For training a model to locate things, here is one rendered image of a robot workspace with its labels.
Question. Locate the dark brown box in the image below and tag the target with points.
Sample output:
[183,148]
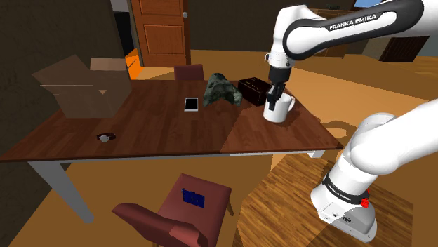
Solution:
[252,91]

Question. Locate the white phone with black screen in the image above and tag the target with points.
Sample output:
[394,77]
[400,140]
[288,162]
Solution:
[191,104]

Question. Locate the open cardboard box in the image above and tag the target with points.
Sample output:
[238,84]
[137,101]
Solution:
[89,97]

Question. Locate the wood-patterned robot stand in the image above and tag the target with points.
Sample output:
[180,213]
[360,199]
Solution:
[280,205]

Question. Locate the dark wooden table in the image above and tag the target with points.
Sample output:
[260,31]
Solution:
[154,130]

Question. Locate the wooden panel door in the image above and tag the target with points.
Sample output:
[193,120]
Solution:
[161,34]

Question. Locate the red chair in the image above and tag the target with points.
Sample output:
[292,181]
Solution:
[189,72]
[191,222]

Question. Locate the white mug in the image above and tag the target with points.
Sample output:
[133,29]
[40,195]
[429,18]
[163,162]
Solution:
[281,113]

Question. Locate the wristwatch with pale face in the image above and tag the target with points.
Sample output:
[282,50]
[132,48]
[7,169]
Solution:
[103,138]

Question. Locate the grey-green rock figure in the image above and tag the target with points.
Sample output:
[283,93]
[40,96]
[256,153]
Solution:
[219,89]

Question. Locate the blue flat item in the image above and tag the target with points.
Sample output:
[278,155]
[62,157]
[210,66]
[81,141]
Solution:
[193,198]

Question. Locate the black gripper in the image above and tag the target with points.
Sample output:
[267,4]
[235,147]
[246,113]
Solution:
[279,75]

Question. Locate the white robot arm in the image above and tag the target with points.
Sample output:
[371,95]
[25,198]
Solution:
[376,150]

